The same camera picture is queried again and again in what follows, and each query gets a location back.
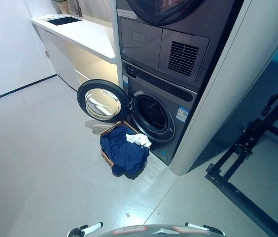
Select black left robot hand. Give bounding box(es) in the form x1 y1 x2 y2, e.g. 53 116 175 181
67 222 104 237

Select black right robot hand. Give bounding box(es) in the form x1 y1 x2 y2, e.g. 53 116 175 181
184 222 226 237

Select white garment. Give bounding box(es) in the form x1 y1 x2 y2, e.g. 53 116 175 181
125 133 152 148

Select woven laundry basket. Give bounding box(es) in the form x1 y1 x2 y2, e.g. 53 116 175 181
99 120 152 168

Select grey front-load washing machine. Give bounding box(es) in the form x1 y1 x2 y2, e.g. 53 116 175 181
121 58 199 166

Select round washing machine door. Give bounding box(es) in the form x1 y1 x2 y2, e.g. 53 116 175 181
76 79 133 123

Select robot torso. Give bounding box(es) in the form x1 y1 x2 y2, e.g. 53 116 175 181
103 224 225 237

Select dark blue garment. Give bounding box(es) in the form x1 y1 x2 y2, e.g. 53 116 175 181
100 125 150 180

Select blue energy label sticker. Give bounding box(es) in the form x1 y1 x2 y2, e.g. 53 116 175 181
175 105 190 122

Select white appliance cabinet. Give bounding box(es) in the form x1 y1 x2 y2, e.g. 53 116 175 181
110 0 278 176

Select white counter cabinet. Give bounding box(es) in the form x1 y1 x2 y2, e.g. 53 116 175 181
30 14 118 92

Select grey stacked dryer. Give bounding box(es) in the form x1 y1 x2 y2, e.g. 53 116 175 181
115 0 244 94

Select black sink basin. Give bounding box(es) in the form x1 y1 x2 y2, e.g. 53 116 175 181
45 15 83 26

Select metal faucet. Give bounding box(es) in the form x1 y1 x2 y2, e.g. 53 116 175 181
74 0 83 18

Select black metal frame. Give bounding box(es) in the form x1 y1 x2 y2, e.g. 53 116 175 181
205 71 278 237

